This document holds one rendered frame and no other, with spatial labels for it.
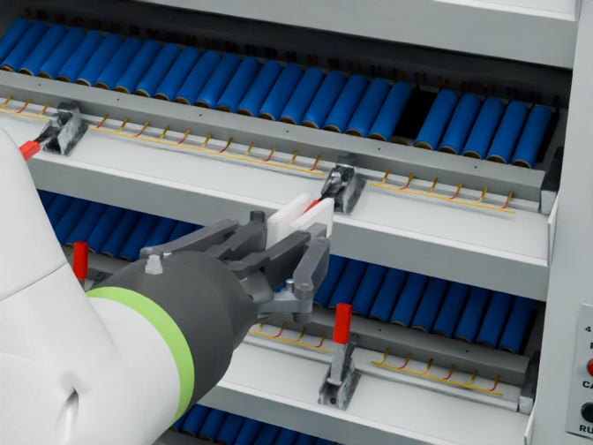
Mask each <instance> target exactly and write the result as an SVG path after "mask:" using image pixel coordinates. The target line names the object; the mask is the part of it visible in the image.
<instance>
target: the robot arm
mask: <svg viewBox="0 0 593 445"><path fill-rule="evenodd" d="M310 205H311V195H310V194H309V193H304V192H303V193H302V194H301V195H299V196H298V197H297V198H295V199H294V200H292V201H291V202H290V203H289V204H288V205H287V206H285V207H284V208H282V209H281V210H280V211H278V212H277V213H276V214H273V213H272V214H269V215H266V213H265V212H264V211H259V210H254V211H251V212H250V221H249V222H248V223H247V224H245V225H239V220H237V219H235V218H226V219H223V220H221V221H219V222H216V223H214V224H211V225H209V226H206V227H205V228H203V229H200V230H196V231H194V232H193V233H190V234H188V235H186V236H183V237H181V238H178V239H176V240H173V241H171V242H169V243H167V244H164V245H155V246H150V247H146V248H142V249H140V258H139V260H138V261H135V262H133V263H131V264H129V265H127V266H126V267H124V268H122V269H121V270H119V271H117V272H116V273H115V274H113V275H112V276H110V277H109V278H107V279H105V280H104V281H102V282H101V283H99V284H97V285H96V286H94V287H93V288H92V289H90V290H88V291H87V292H84V291H83V289H82V287H81V285H80V284H79V281H78V279H77V277H76V276H75V275H74V273H73V271H72V269H71V267H70V265H69V263H68V261H67V259H66V258H65V256H64V252H63V250H62V248H61V246H60V245H59V242H58V240H57V238H56V235H55V232H54V231H53V229H52V226H51V224H50V222H49V219H48V217H47V215H46V212H45V210H44V207H43V205H42V203H41V199H40V197H39V195H38V192H37V191H36V189H35V186H34V182H33V180H32V177H31V175H30V172H29V170H28V167H27V165H26V161H25V159H24V157H23V155H22V154H21V152H20V150H19V148H18V146H17V145H16V143H15V142H14V140H13V139H12V138H11V136H10V135H9V134H8V133H7V132H6V131H5V129H4V128H3V127H2V126H1V125H0V445H152V444H153V443H154V442H155V441H156V440H157V439H158V438H159V437H160V436H161V435H162V434H163V433H164V432H165V431H166V430H167V429H168V428H169V427H170V426H172V425H173V424H174V423H175V422H176V421H177V420H178V419H180V418H181V417H182V416H183V415H184V414H185V413H186V412H187V411H188V410H189V409H190V408H191V407H192V406H193V405H194V404H195V403H196V402H198V401H199V400H200V399H201V398H202V397H203V396H204V395H205V394H206V393H208V392H209V391H210V390H211V389H212V388H213V387H214V386H215V385H216V384H218V382H219V381H220V380H221V379H222V378H223V376H224V375H225V373H226V372H227V371H228V369H229V365H230V362H231V359H232V356H233V351H234V350H235V349H236V348H237V347H238V346H239V345H240V343H241V342H242V341H243V340H244V338H245V336H246V335H247V333H248V332H249V330H250V328H251V326H253V325H256V324H259V323H262V322H264V321H267V320H269V319H270V318H271V316H272V314H273V313H285V314H286V315H292V318H293V321H294V322H296V323H299V324H307V323H310V322H311V321H312V301H313V299H314V297H315V295H316V293H317V292H318V290H319V287H320V285H321V284H322V282H323V280H324V279H325V277H326V275H327V270H328V262H329V251H330V239H328V238H327V237H328V236H330V235H331V234H332V225H333V214H334V200H333V199H330V198H325V199H324V200H322V201H321V202H320V203H319V204H317V205H316V206H315V207H313V208H312V209H310V210H309V211H307V212H306V213H305V214H303V215H302V213H303V212H304V211H305V210H306V209H307V208H308V207H309V206H310ZM221 240H222V243H221ZM264 248H266V250H265V251H264ZM291 276H293V279H290V277H291ZM285 281H286V288H282V289H281V291H280V292H278V293H273V290H274V289H275V288H277V287H278V286H279V285H281V284H282V283H284V282H285Z"/></svg>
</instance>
